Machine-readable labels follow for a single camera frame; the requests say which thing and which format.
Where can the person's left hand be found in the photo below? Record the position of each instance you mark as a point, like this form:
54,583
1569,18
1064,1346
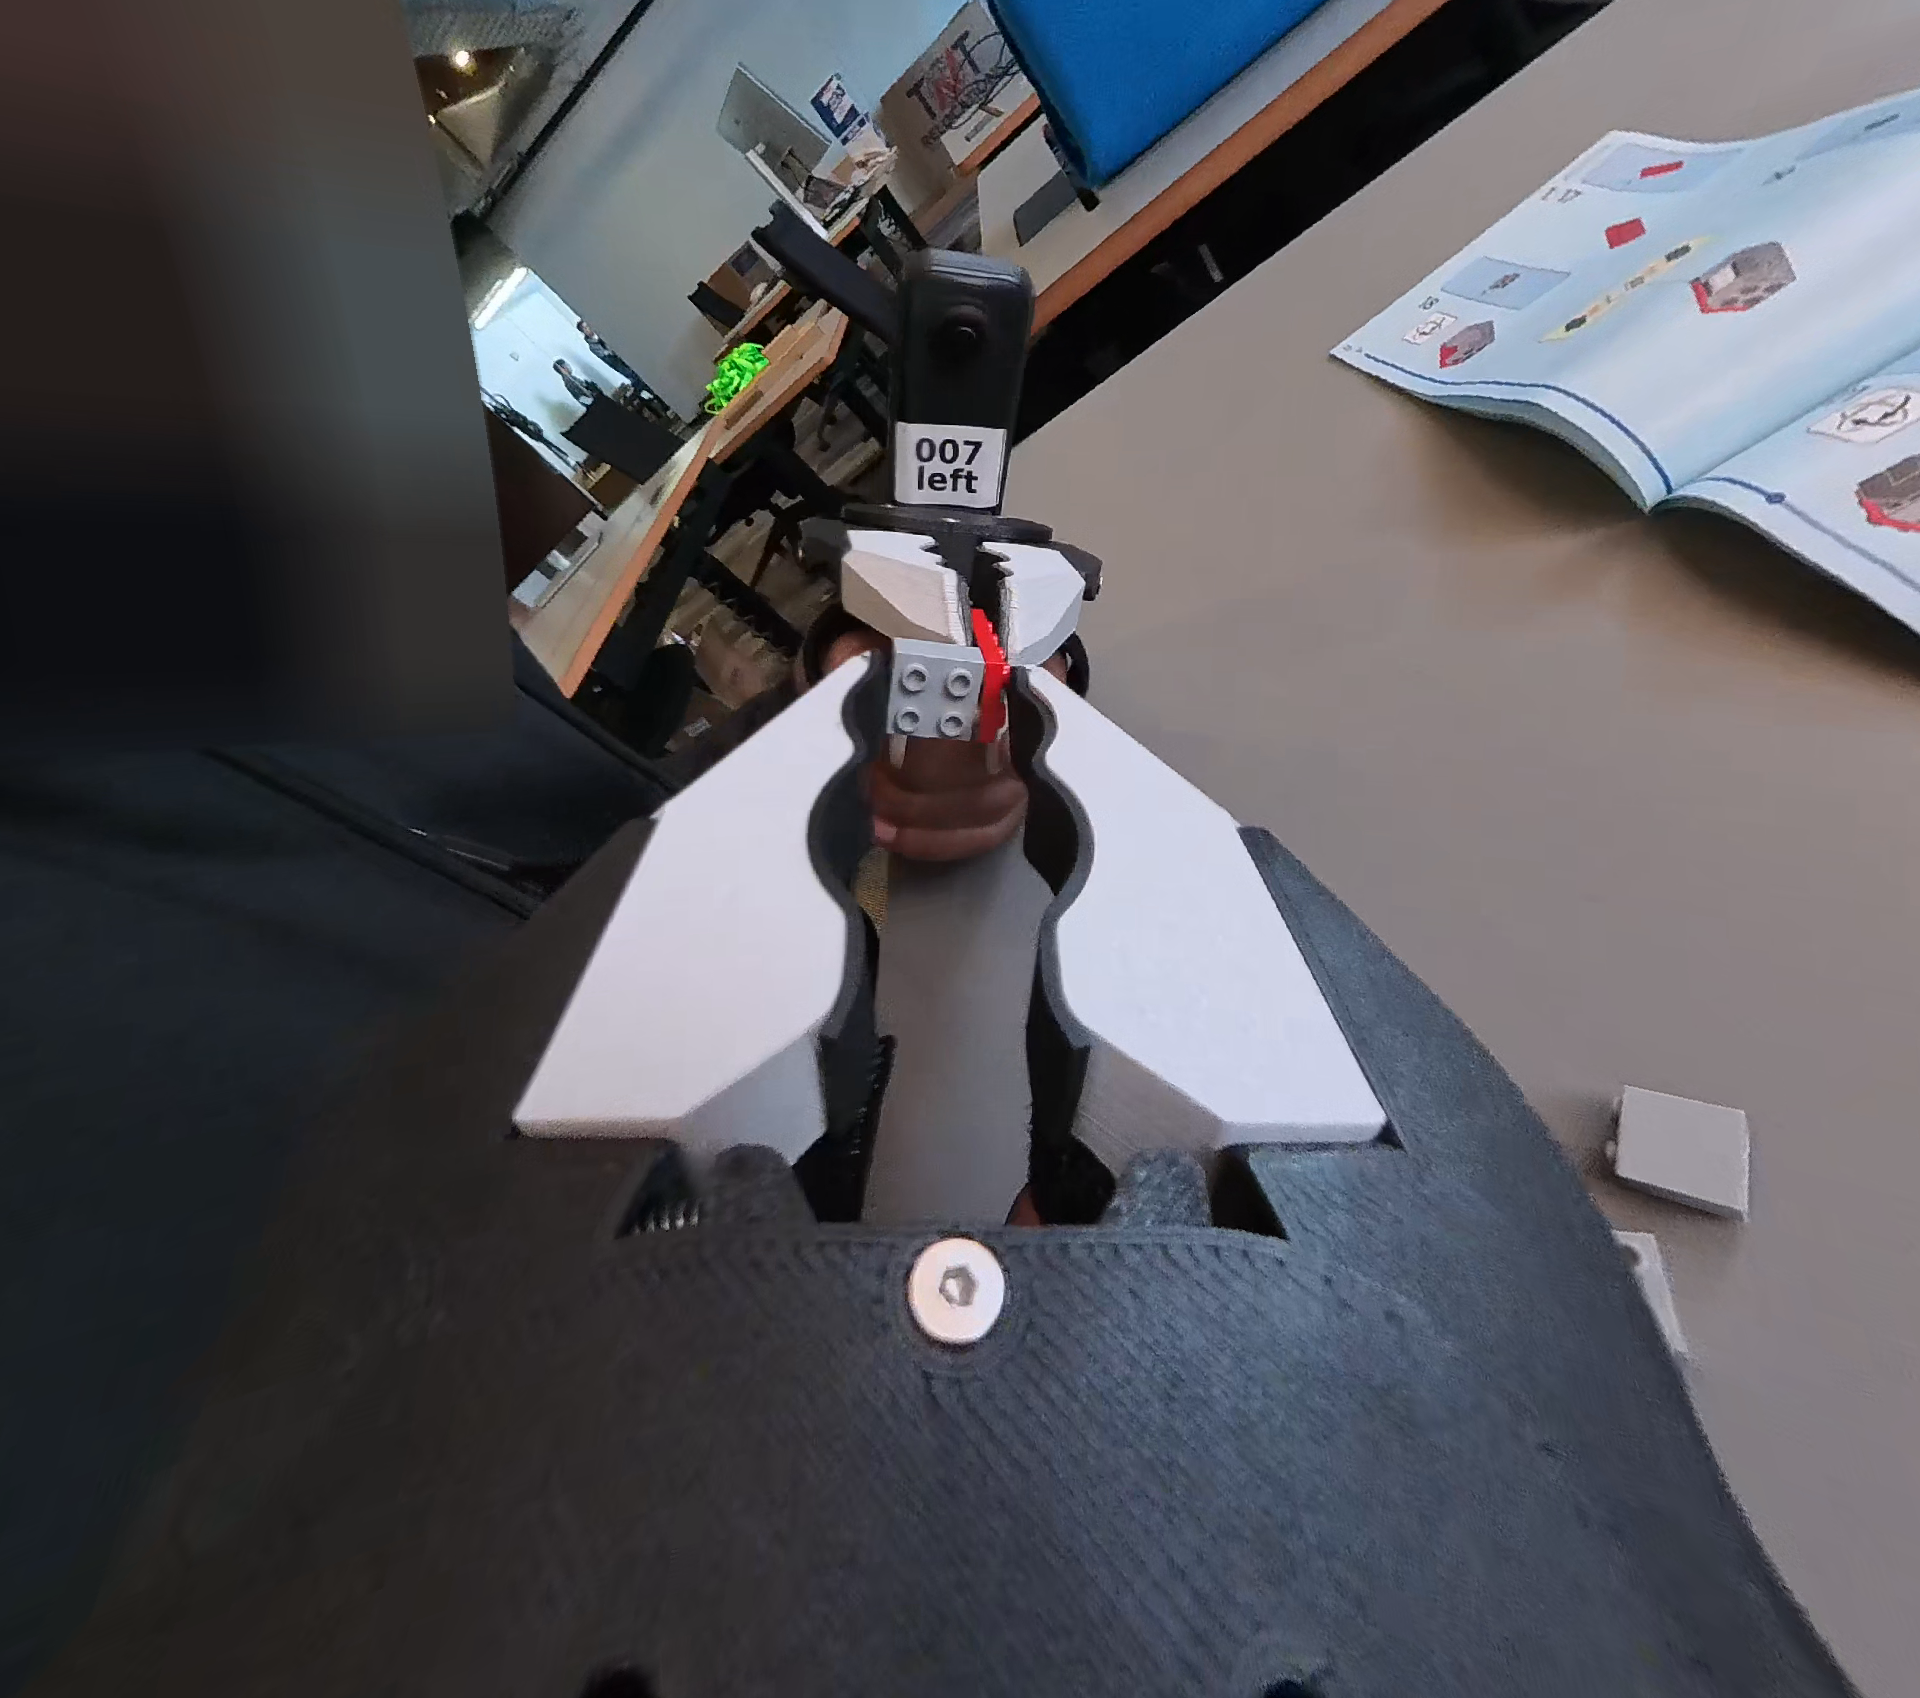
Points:
945,813

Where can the cardboard box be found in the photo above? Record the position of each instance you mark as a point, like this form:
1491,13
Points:
960,101

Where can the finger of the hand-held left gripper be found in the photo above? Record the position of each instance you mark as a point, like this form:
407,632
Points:
1043,602
900,588

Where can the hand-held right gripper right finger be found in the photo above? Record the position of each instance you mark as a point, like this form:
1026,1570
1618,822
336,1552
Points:
1201,978

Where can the open instruction booklet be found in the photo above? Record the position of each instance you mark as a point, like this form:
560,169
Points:
1695,302

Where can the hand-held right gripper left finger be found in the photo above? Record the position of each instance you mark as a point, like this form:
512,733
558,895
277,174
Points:
691,978

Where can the red toy brick plate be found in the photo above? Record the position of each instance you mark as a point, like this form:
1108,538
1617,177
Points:
990,662

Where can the long wood edged table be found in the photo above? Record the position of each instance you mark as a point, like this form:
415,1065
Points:
704,483

